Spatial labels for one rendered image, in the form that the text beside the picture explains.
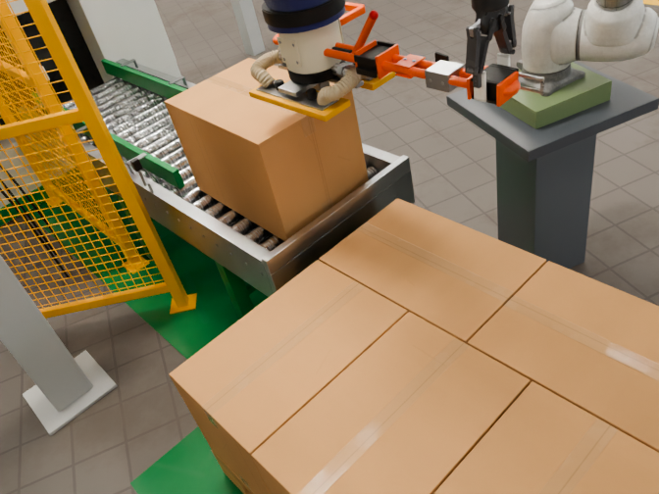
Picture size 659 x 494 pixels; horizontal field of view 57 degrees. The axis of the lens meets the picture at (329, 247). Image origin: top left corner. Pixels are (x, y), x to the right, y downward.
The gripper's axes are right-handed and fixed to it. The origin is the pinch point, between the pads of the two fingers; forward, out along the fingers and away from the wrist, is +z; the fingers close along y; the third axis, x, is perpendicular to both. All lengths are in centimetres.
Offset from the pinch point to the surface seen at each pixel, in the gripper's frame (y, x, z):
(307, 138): 4, -68, 32
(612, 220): -108, -16, 119
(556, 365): 14, 27, 65
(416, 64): 1.2, -20.8, -0.7
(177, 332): 55, -127, 119
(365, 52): 1.9, -37.2, -1.3
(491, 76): 1.8, 1.2, -1.9
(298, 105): 15, -54, 11
